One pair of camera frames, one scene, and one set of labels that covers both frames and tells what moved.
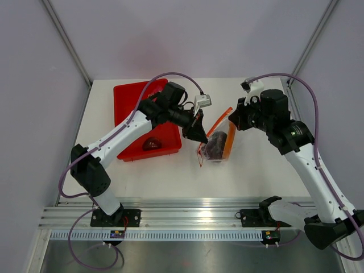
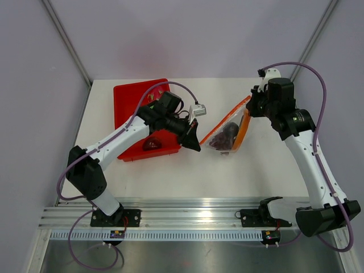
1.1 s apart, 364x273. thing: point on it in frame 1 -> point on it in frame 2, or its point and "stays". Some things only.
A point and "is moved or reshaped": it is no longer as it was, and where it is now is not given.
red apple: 151,144 stays
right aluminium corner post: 311,43 stays
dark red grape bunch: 213,149 -> 224,140
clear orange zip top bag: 219,138 is moved or reshaped
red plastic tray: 126,98 stays
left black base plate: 121,218 stays
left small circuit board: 117,234 stays
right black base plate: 257,218 stays
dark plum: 219,138 -> 231,129
